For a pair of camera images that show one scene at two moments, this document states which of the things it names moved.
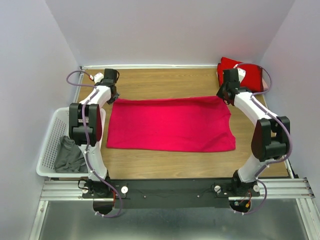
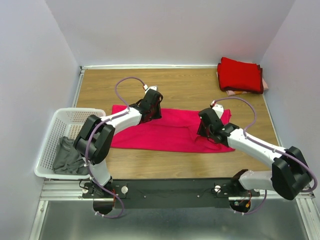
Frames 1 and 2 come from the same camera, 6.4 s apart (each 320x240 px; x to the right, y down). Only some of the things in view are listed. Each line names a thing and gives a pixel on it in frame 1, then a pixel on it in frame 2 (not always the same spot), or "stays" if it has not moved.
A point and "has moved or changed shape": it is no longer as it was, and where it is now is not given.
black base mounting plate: x=171 y=193 stays
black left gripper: x=113 y=99 -> x=158 y=114
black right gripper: x=219 y=93 -> x=200 y=131
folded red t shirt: x=252 y=80 stays
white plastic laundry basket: x=58 y=128 stays
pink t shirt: x=180 y=124 has moved or changed shape
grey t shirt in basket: x=69 y=157 stays
